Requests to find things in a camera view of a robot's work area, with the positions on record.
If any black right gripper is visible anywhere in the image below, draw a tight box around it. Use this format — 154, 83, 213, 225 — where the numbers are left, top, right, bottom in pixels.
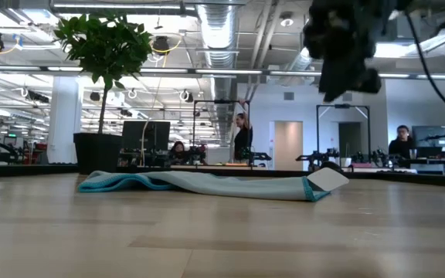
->
302, 0, 386, 103

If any light blue cloth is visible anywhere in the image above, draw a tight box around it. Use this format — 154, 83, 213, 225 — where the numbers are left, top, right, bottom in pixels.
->
76, 166, 351, 203

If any person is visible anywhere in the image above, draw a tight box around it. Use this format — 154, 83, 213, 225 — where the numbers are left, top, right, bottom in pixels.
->
233, 112, 254, 164
388, 124, 417, 160
168, 141, 187, 164

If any dark background monitor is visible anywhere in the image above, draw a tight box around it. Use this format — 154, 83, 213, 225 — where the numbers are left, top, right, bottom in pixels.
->
412, 125, 445, 150

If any black background monitor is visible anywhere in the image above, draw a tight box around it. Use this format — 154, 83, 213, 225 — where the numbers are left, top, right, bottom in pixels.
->
121, 120, 172, 152

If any green leafy small tree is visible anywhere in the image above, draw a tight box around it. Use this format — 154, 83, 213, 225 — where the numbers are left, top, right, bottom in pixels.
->
53, 12, 155, 134

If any black plant pot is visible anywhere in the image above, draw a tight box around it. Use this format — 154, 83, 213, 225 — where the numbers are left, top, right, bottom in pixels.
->
73, 132, 124, 175

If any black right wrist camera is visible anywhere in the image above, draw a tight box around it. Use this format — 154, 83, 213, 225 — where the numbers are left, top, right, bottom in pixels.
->
355, 68, 382, 95

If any black metal rig frame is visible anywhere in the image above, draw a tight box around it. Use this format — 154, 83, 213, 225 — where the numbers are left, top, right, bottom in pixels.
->
192, 99, 252, 166
315, 103, 372, 164

